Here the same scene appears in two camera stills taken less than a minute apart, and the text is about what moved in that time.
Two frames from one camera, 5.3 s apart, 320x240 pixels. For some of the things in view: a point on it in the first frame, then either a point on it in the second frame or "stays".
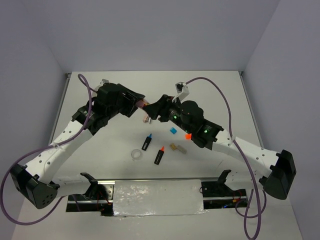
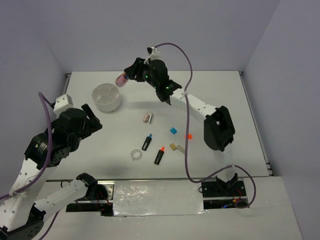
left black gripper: [130, 98] to [92, 124]
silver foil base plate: [157, 197] stays
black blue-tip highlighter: [146, 142] stays
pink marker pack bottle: [141, 103] to [122, 80]
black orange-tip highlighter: [159, 155] stays
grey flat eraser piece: [183, 150] stays
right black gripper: [161, 107] to [135, 69]
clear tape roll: [135, 154] stays
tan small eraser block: [173, 146] stays
